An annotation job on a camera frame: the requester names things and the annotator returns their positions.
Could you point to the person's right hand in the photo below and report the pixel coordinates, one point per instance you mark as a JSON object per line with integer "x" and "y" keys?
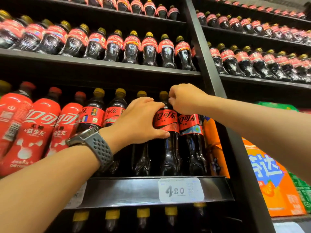
{"x": 189, "y": 99}

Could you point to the person's left hand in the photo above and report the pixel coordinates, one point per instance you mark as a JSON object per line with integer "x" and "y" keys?
{"x": 136, "y": 126}

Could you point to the row of small red-label bottles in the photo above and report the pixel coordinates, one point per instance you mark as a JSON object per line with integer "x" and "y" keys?
{"x": 230, "y": 63}
{"x": 149, "y": 9}
{"x": 267, "y": 9}
{"x": 131, "y": 48}
{"x": 234, "y": 24}

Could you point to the black metal shelf rack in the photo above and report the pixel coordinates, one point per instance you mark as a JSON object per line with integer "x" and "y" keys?
{"x": 145, "y": 189}

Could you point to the red full-wrap cola bottle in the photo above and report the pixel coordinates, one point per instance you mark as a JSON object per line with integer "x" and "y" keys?
{"x": 65, "y": 126}
{"x": 36, "y": 133}
{"x": 12, "y": 111}

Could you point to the green full-wrap soda bottle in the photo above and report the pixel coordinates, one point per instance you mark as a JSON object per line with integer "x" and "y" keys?
{"x": 3, "y": 86}

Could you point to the person's right forearm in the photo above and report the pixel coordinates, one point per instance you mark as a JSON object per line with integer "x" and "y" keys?
{"x": 267, "y": 128}

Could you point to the person's left forearm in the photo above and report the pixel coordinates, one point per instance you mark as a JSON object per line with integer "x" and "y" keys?
{"x": 36, "y": 196}

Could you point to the grey perforated-band wristwatch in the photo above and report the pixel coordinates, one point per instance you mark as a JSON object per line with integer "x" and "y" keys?
{"x": 102, "y": 150}

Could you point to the orange blue-print drink carton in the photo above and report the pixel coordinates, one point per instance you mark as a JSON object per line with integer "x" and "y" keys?
{"x": 279, "y": 191}

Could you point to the small white price tag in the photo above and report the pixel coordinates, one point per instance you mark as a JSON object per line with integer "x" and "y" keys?
{"x": 289, "y": 228}

